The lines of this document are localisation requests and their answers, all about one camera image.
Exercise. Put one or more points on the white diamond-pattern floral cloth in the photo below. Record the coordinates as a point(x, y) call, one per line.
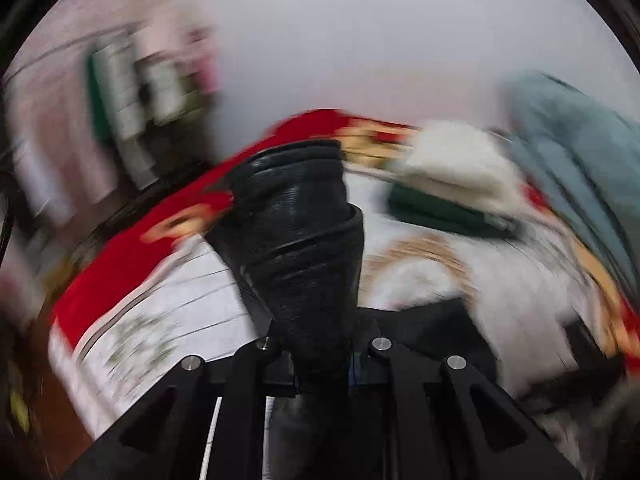
point(200, 280)

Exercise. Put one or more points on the bed with white checkered sheet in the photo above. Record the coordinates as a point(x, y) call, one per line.
point(70, 375)

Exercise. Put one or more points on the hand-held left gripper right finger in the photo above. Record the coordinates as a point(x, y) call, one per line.
point(372, 367)

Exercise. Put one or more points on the grey knit sweater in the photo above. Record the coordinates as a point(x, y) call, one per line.
point(615, 430)

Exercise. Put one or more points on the green folded garment striped cuffs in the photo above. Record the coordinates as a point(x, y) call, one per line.
point(430, 210)

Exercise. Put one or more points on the black leather jacket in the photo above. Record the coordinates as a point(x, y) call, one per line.
point(295, 240)

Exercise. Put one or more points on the light blue quilt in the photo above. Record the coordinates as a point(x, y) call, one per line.
point(590, 150)

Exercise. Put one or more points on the white fluffy folded garment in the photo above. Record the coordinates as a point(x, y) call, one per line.
point(460, 160)

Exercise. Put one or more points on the red floral blanket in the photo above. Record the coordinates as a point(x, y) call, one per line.
point(125, 270)

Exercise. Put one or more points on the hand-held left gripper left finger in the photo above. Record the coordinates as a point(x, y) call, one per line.
point(280, 375)

